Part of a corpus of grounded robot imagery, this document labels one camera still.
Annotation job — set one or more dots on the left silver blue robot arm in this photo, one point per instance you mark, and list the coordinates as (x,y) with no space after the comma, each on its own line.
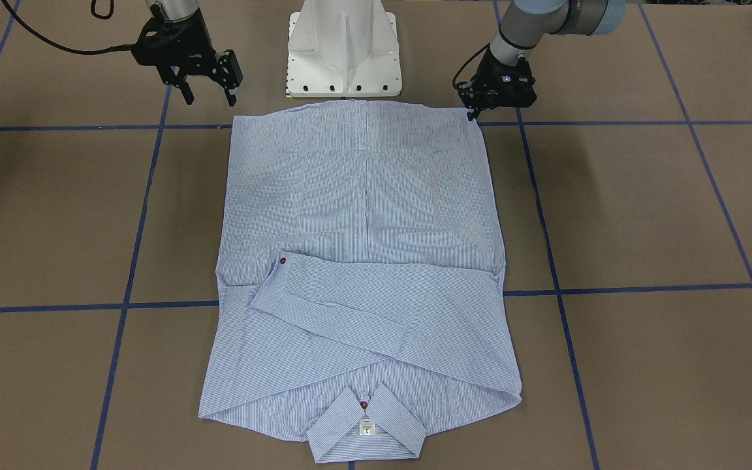
(525,23)

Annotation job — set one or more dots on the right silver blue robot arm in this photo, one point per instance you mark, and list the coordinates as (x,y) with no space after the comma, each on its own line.
(174,11)

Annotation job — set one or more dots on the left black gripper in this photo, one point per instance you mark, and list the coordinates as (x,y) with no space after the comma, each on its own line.
(474,98)

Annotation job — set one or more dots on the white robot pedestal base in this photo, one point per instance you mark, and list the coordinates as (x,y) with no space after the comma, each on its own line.
(343,49)

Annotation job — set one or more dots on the light blue striped shirt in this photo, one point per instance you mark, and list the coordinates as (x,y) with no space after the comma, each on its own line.
(360,276)

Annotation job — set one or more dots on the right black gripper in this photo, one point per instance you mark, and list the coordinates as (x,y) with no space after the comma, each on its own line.
(188,57)

